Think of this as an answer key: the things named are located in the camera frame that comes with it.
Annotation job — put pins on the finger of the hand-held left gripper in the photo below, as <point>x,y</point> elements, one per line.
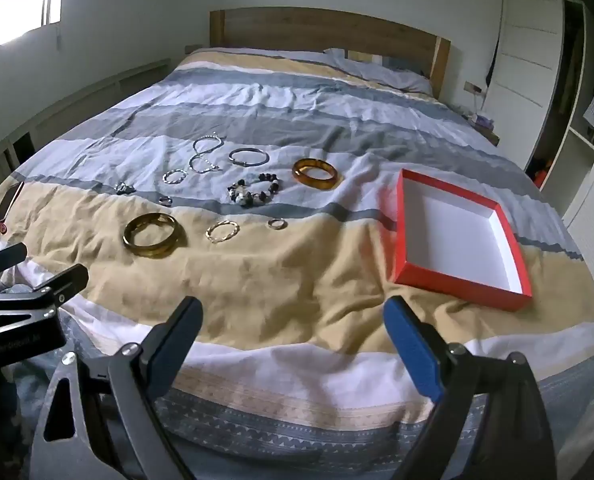
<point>59,282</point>
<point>7,256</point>

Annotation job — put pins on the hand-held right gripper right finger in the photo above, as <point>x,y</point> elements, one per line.
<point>412,350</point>

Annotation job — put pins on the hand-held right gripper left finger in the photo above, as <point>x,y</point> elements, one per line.
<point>173,340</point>

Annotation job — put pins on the red shallow cardboard box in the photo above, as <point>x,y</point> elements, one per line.
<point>457,230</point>

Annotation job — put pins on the thin silver bangle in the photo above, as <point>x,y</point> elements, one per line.
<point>233,158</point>

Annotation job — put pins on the blue patterned cloth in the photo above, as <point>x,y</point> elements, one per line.
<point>7,410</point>

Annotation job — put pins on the dark olive amber bangle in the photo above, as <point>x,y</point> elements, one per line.
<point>147,251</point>

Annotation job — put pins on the striped duvet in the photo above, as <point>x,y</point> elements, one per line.
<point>287,280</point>

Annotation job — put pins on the orange amber bangle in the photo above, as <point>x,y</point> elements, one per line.
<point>307,178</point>

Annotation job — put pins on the bedside table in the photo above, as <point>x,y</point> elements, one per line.
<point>482,127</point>

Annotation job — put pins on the open white shelving unit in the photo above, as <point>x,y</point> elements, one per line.
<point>584,160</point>

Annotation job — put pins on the grey pillow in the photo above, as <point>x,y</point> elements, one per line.
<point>377,72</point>

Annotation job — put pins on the white wardrobe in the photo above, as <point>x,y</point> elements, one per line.
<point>527,60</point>

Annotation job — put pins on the wooden headboard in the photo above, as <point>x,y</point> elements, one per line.
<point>297,30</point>

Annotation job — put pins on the low wall shelf unit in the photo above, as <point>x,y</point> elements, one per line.
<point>77,105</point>

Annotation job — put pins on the wall socket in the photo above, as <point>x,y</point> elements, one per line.
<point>475,89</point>

